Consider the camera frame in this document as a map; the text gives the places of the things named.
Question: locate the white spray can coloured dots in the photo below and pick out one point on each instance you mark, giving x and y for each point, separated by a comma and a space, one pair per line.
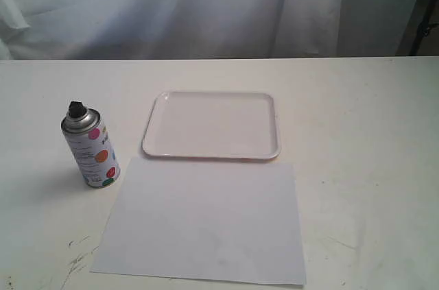
87, 137

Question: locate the white rectangular plastic tray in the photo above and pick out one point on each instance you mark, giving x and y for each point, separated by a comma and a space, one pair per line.
213, 125

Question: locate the white paper sheet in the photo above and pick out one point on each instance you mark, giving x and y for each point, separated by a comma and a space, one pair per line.
223, 221

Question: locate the white cloth backdrop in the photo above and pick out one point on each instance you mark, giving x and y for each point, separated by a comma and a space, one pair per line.
192, 29

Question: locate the dark stand at right edge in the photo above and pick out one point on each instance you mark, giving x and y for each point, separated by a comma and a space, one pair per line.
421, 34

